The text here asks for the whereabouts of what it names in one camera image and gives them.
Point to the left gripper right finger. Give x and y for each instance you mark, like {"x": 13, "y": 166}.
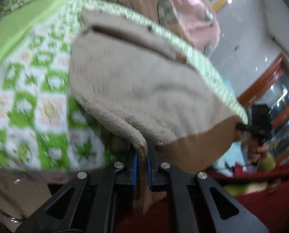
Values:
{"x": 197, "y": 203}

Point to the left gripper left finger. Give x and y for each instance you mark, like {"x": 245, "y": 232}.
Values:
{"x": 87, "y": 202}

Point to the beige knit sweater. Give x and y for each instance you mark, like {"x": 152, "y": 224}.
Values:
{"x": 141, "y": 87}

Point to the red sleeve right forearm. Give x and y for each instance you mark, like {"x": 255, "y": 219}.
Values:
{"x": 264, "y": 193}

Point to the right hand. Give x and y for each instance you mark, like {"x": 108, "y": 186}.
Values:
{"x": 255, "y": 152}

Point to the wooden glass cabinet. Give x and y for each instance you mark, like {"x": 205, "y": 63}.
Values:
{"x": 272, "y": 89}

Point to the green patterned bed sheet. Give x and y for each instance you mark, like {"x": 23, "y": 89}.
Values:
{"x": 42, "y": 126}

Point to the pink heart-print duvet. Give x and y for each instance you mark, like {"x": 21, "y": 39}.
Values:
{"x": 193, "y": 20}

